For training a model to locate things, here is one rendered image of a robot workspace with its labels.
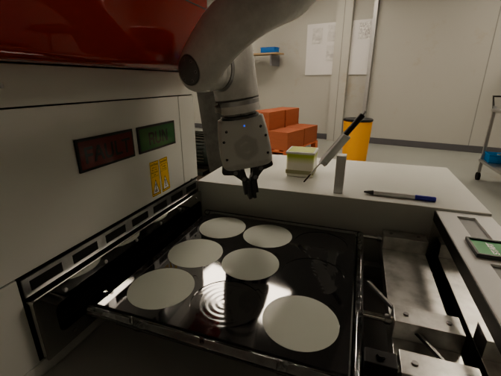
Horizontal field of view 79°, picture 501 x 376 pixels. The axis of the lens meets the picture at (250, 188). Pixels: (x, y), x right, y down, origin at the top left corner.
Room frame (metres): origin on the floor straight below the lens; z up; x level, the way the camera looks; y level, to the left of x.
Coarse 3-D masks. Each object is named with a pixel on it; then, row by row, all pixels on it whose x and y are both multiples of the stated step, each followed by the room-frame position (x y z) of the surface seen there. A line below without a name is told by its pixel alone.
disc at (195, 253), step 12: (192, 240) 0.54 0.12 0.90; (204, 240) 0.54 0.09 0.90; (168, 252) 0.50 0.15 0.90; (180, 252) 0.50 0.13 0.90; (192, 252) 0.50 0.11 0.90; (204, 252) 0.50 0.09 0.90; (216, 252) 0.50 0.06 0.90; (180, 264) 0.46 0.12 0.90; (192, 264) 0.46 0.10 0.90; (204, 264) 0.46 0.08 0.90
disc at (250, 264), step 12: (240, 252) 0.50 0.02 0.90; (252, 252) 0.50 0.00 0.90; (264, 252) 0.50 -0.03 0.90; (228, 264) 0.46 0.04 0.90; (240, 264) 0.46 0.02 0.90; (252, 264) 0.46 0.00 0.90; (264, 264) 0.46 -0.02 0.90; (276, 264) 0.46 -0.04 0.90; (240, 276) 0.43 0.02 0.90; (252, 276) 0.43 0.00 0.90; (264, 276) 0.43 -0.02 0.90
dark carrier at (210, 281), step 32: (256, 224) 0.62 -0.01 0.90; (160, 256) 0.49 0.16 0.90; (224, 256) 0.49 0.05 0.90; (288, 256) 0.49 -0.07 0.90; (320, 256) 0.49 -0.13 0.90; (352, 256) 0.49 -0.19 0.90; (224, 288) 0.40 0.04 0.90; (256, 288) 0.39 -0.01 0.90; (288, 288) 0.39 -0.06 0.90; (320, 288) 0.40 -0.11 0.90; (352, 288) 0.39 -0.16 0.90; (160, 320) 0.33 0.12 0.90; (192, 320) 0.33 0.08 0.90; (224, 320) 0.33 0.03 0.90; (256, 320) 0.33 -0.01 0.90; (288, 352) 0.28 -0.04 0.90; (320, 352) 0.28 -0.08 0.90
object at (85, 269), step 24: (192, 192) 0.71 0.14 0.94; (168, 216) 0.59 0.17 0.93; (120, 240) 0.47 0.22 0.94; (144, 240) 0.51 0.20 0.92; (168, 240) 0.59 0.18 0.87; (96, 264) 0.40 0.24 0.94; (144, 264) 0.50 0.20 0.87; (48, 288) 0.34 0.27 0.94; (72, 288) 0.36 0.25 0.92; (48, 312) 0.33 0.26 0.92; (48, 336) 0.32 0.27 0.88; (72, 336) 0.35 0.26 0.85
